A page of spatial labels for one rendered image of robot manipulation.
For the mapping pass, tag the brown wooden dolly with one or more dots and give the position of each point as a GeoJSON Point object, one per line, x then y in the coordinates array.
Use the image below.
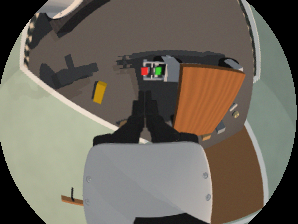
{"type": "Point", "coordinates": [205, 92]}

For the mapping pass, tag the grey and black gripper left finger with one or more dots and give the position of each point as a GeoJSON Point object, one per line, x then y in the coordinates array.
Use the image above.
{"type": "Point", "coordinates": [128, 132]}

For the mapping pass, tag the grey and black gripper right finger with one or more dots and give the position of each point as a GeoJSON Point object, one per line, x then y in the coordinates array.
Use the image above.
{"type": "Point", "coordinates": [163, 133]}

